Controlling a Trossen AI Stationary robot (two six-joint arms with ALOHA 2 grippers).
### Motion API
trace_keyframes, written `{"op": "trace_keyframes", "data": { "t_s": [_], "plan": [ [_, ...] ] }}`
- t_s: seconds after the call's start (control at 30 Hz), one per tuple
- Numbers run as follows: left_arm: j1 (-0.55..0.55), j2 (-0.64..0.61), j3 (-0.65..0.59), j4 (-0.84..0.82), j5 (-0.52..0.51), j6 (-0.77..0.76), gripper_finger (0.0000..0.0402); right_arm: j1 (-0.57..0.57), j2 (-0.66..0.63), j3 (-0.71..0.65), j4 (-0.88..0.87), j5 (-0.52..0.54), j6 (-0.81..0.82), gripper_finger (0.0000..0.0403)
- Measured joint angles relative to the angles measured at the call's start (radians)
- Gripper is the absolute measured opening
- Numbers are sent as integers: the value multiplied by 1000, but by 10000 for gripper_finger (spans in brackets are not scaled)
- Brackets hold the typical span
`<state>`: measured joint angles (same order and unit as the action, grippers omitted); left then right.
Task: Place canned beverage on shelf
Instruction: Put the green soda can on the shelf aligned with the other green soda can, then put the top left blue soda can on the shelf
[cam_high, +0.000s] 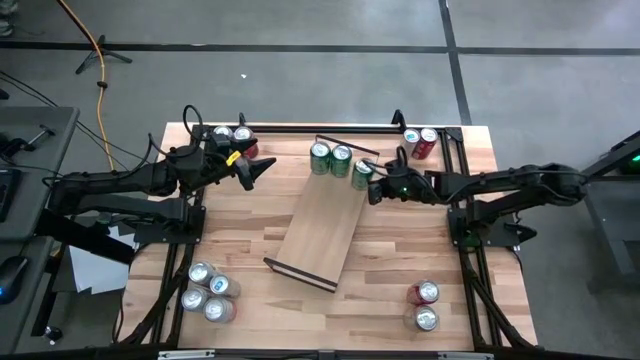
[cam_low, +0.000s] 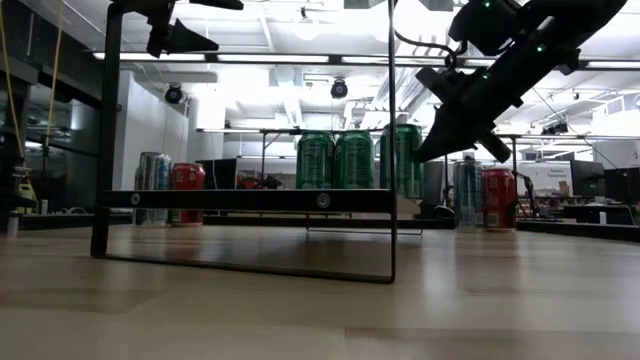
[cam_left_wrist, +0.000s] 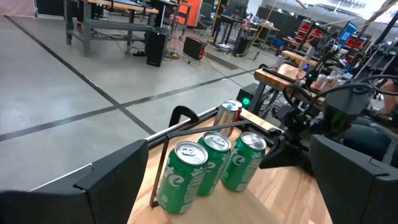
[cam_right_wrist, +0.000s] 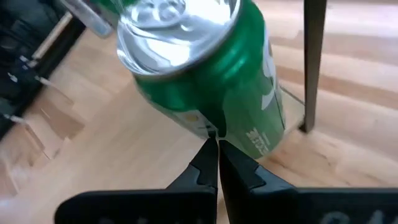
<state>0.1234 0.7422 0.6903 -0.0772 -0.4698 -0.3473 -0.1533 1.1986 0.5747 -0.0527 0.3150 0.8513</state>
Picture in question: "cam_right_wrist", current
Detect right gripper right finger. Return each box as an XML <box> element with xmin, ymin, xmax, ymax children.
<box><xmin>219</xmin><ymin>139</ymin><xmax>398</xmax><ymax>224</ymax></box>

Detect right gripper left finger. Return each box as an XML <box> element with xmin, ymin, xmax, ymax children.
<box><xmin>54</xmin><ymin>138</ymin><xmax>218</xmax><ymax>224</ymax></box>

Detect green soda can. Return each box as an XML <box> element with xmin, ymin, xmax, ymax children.
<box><xmin>116</xmin><ymin>0</ymin><xmax>287</xmax><ymax>160</ymax></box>

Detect black aluminium table frame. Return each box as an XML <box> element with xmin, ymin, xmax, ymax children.
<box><xmin>0</xmin><ymin>0</ymin><xmax>86</xmax><ymax>138</ymax></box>

